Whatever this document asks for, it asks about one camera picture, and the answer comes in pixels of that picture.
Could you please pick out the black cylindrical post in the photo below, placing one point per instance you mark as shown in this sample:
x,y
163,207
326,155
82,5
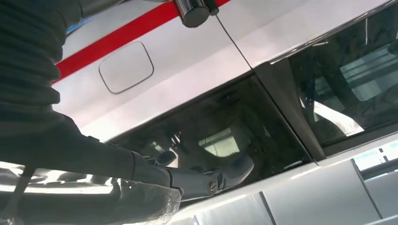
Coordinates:
x,y
192,14

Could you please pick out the white car red stripe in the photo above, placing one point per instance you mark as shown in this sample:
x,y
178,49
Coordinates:
x,y
186,62

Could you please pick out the white car fuel flap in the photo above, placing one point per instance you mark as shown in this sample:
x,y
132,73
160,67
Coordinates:
x,y
126,66

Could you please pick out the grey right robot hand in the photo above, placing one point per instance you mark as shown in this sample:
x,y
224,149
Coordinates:
x,y
77,155

